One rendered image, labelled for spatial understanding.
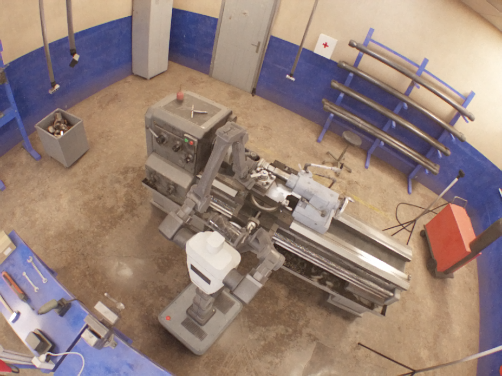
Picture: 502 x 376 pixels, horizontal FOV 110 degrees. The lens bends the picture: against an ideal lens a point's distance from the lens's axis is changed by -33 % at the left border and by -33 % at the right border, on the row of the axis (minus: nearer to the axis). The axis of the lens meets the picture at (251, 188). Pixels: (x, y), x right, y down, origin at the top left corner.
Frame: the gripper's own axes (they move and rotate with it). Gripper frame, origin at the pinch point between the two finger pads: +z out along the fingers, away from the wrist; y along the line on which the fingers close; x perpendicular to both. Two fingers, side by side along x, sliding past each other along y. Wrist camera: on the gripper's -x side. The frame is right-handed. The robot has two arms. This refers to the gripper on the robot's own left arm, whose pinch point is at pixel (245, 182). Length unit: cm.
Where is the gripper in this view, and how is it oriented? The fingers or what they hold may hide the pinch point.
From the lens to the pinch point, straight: 172.8
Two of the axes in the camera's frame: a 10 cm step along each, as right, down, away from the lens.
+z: 1.0, 2.8, 9.5
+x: -6.1, 7.8, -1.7
